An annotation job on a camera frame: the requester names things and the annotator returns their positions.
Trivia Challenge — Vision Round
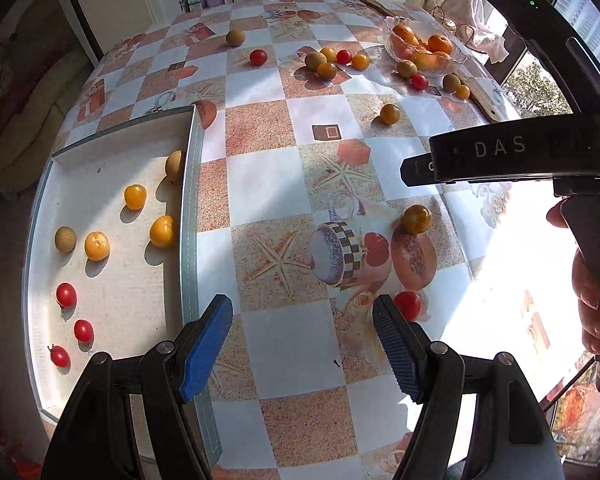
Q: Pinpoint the beige sofa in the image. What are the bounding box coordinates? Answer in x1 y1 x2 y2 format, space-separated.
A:
0 35 88 196

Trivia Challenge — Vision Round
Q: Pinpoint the clear glass bowl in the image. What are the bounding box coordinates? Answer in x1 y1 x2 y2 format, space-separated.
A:
384 16 468 77

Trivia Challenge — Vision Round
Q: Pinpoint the person's right hand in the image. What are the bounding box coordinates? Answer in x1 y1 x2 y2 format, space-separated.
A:
547 200 600 358

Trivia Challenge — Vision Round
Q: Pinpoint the white tray grey rim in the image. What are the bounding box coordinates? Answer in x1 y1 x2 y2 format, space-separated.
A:
22 105 223 466

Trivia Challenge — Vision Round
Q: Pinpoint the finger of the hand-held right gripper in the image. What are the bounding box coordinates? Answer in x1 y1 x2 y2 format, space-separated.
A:
402 116 575 187

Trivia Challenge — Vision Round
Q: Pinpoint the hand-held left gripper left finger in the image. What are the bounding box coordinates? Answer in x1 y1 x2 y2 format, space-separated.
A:
40 294 233 480

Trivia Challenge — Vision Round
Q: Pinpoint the gold wire basket stand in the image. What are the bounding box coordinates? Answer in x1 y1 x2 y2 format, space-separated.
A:
425 0 475 41

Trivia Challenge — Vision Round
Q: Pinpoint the orange tomato mid table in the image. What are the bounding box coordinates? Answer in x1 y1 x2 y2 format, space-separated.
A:
402 204 433 234

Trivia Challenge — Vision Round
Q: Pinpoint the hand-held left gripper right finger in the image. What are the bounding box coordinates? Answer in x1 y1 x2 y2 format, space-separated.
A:
372 294 565 480

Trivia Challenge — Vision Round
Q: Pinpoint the white cloth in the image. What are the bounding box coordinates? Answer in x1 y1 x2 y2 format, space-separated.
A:
437 0 510 63

